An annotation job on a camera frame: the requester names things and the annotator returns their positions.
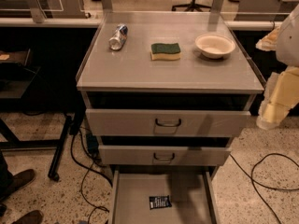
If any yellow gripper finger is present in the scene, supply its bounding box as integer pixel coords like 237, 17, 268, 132
256, 27, 279, 51
256, 66, 299, 130

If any dark rxbar blueberry wrapper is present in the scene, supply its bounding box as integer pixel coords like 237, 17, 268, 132
149, 196, 172, 210

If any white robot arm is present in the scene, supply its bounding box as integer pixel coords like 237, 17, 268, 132
256, 6, 299, 130

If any grey drawer cabinet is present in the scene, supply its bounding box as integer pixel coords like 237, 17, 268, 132
75, 10, 267, 224

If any bottom grey open drawer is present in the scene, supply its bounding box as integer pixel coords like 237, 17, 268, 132
108, 170, 221, 224

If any middle grey drawer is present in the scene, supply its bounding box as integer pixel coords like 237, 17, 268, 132
99, 145, 231, 166

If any top grey drawer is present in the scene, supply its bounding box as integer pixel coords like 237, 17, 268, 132
86, 109, 250, 137

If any white bowl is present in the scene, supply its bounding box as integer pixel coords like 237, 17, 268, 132
195, 35, 235, 59

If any green yellow sponge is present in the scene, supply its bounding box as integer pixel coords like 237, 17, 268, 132
150, 43, 181, 61

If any crushed silver blue can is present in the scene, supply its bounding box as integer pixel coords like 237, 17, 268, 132
109, 23, 128, 50

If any brown shoe lower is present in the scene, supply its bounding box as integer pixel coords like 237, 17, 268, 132
12, 210, 43, 224

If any black floor cable right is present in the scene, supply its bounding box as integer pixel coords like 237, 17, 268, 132
229, 152, 299, 224

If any black floor cable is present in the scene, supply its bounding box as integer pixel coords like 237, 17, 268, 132
229, 152, 299, 224
69, 126, 113, 224

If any black floor cable left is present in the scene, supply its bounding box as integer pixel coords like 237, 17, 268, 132
69, 126, 113, 224

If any black table frame left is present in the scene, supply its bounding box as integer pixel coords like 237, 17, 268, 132
0, 49, 72, 181

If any white rail barrier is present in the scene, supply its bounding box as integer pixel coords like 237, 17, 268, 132
0, 18, 282, 31

